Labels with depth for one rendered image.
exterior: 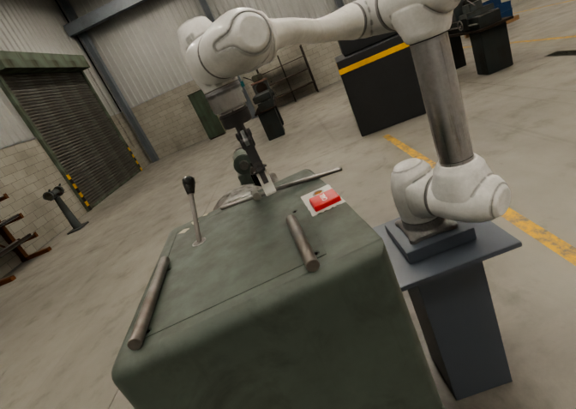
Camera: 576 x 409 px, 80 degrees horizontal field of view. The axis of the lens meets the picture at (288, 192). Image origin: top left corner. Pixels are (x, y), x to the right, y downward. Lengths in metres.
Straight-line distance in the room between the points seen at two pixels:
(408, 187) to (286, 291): 0.80
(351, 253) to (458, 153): 0.65
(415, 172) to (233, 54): 0.80
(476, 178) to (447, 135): 0.15
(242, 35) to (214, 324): 0.48
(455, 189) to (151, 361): 0.92
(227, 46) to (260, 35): 0.06
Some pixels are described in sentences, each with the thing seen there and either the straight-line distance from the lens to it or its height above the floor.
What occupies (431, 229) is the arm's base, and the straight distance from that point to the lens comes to 1.36.
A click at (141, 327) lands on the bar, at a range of 0.65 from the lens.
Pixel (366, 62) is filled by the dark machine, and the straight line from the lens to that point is 5.66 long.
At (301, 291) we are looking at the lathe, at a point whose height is 1.24.
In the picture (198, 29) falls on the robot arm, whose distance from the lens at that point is 0.84.
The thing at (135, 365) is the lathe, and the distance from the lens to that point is 0.63.
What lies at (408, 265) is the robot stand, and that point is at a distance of 1.34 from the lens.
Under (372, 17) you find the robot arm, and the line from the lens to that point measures 1.12.
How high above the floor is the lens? 1.56
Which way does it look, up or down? 19 degrees down
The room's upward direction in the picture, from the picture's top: 24 degrees counter-clockwise
